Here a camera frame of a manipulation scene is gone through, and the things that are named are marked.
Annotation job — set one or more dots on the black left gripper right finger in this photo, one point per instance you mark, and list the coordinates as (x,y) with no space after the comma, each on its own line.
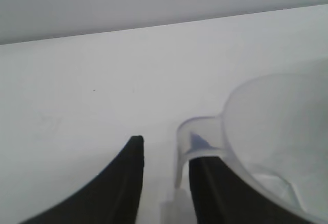
(217,195)

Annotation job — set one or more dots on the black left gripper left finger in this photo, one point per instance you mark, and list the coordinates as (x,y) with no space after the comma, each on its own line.
(110,195)

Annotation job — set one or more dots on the clear plastic measuring cup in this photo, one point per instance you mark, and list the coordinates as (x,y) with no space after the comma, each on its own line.
(269,131)

